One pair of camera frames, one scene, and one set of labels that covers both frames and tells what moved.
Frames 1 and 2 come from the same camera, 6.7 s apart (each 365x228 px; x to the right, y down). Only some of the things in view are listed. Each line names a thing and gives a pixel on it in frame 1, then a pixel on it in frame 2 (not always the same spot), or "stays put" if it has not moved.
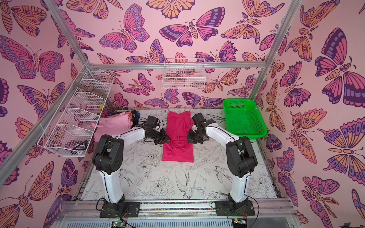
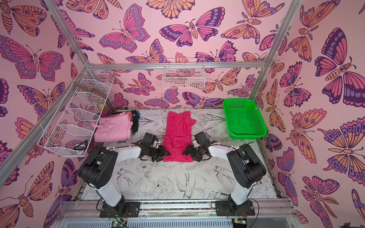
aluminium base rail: [85, 213] stays put
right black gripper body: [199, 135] -> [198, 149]
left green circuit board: [119, 223] stays put
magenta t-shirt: [178, 149] stays put
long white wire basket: [71, 130] stays put
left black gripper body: [159, 137] -> [157, 154]
